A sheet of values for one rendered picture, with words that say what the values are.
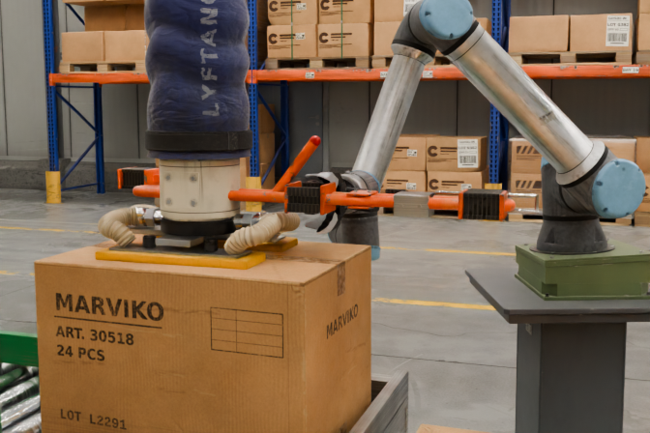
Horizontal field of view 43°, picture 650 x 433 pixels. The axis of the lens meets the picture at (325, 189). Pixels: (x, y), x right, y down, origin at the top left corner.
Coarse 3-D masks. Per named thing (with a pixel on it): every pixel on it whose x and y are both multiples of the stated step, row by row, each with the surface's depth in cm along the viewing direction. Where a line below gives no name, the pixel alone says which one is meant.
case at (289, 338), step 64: (64, 256) 171; (320, 256) 170; (64, 320) 166; (128, 320) 160; (192, 320) 155; (256, 320) 150; (320, 320) 154; (64, 384) 167; (128, 384) 162; (192, 384) 156; (256, 384) 151; (320, 384) 155
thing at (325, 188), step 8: (288, 184) 164; (296, 184) 168; (304, 184) 171; (312, 184) 171; (320, 184) 170; (328, 184) 164; (288, 192) 163; (296, 192) 162; (304, 192) 162; (312, 192) 161; (320, 192) 162; (328, 192) 164; (288, 200) 164; (296, 200) 163; (304, 200) 163; (312, 200) 162; (320, 200) 162; (288, 208) 163; (296, 208) 163; (304, 208) 162; (312, 208) 161; (320, 208) 162; (328, 208) 164
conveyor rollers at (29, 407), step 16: (0, 368) 225; (16, 368) 222; (32, 368) 224; (0, 384) 212; (16, 384) 218; (32, 384) 211; (0, 400) 200; (16, 400) 204; (32, 400) 199; (16, 416) 192; (32, 416) 197; (16, 432) 180; (32, 432) 183
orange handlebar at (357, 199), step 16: (144, 192) 175; (240, 192) 168; (256, 192) 167; (272, 192) 166; (336, 192) 166; (352, 192) 162; (368, 192) 162; (352, 208) 161; (368, 208) 160; (432, 208) 156; (448, 208) 155; (512, 208) 153
